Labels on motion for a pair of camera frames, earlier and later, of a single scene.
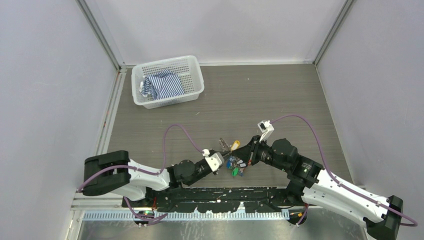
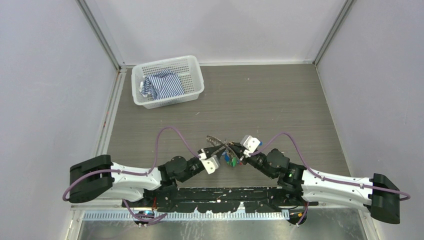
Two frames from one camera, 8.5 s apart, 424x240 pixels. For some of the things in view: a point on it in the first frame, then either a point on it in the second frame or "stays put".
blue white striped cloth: [165, 84] stays put
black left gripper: [213, 199] stays put
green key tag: [234, 171] -> [234, 161]
